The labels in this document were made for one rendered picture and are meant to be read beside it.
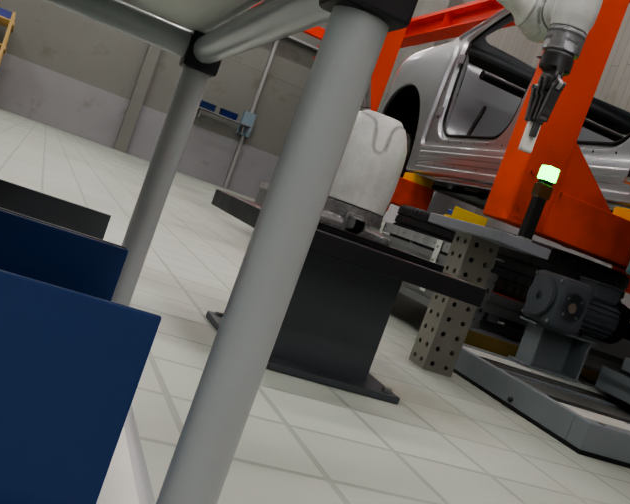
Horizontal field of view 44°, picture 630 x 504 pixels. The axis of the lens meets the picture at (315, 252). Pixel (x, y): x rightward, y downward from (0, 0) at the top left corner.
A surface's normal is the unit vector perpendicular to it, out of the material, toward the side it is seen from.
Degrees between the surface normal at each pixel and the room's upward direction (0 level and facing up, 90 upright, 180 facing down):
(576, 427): 90
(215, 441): 90
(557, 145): 90
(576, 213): 90
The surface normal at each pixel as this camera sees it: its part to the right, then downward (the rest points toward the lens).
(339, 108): 0.30, 0.16
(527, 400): -0.89, -0.30
